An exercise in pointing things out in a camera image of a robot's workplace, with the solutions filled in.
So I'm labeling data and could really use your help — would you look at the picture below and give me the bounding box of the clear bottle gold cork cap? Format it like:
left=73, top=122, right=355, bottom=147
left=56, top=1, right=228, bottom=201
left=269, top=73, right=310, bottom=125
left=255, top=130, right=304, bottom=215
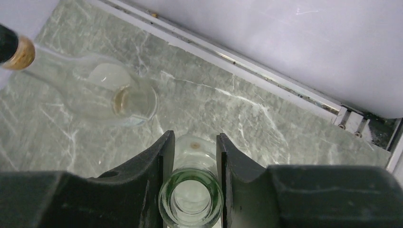
left=0, top=25, right=158, bottom=126

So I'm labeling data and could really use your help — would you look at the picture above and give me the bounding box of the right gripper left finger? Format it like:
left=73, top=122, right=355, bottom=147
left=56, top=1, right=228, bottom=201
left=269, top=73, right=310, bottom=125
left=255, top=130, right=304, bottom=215
left=0, top=130, right=175, bottom=228

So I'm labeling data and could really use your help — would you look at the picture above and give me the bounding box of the aluminium side rail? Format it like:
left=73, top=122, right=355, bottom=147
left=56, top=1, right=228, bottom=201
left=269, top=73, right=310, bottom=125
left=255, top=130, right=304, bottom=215
left=94, top=0, right=403, bottom=177

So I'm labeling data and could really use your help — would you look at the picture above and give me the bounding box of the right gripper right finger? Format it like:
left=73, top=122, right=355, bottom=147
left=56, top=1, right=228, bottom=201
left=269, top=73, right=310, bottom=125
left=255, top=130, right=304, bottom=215
left=216, top=133, right=403, bottom=228

